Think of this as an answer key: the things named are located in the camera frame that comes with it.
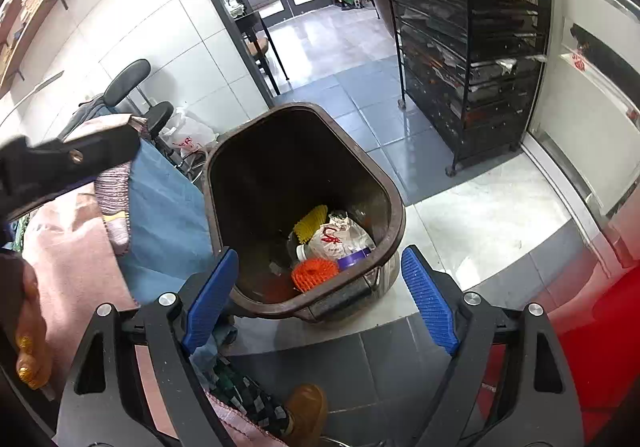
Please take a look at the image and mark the blue bed sheet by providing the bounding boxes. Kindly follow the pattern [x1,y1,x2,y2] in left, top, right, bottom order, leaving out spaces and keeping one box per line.
[117,141,215,305]

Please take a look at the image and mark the white plastic bag in bin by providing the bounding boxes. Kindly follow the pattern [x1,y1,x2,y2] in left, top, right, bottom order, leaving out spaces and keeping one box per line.
[288,211,376,262]

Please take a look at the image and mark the dark brown trash bin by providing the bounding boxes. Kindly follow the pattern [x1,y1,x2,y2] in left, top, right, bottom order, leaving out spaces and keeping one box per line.
[202,103,406,323]

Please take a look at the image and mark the grey clothes on chair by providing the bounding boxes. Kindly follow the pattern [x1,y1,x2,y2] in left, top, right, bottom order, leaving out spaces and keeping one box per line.
[58,95,119,141]

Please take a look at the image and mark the black stool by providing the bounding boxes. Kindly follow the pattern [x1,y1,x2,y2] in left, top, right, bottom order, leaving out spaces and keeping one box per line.
[234,11,288,96]

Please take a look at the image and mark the brown shoe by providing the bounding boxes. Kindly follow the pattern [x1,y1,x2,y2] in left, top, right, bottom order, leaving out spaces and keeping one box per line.
[283,384,328,447]

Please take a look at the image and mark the black office chair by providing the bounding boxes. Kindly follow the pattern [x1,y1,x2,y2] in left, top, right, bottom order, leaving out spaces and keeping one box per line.
[103,58,175,140]

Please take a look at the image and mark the pink dotted bed blanket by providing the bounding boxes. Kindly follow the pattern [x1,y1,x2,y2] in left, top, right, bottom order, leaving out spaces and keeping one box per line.
[19,161,281,447]

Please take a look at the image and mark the yellow foam net in bin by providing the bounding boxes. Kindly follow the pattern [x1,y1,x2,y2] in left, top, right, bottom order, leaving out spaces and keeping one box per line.
[293,205,328,245]

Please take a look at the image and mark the black metal rack shelf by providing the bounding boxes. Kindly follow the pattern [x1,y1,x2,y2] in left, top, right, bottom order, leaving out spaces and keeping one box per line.
[389,0,552,176]

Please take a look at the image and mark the red cabinet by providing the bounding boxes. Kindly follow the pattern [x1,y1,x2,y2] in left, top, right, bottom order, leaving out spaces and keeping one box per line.
[475,259,639,446]

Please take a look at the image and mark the white plastic bag on floor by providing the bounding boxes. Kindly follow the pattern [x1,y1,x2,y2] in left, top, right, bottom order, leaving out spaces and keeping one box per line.
[160,108,218,158]

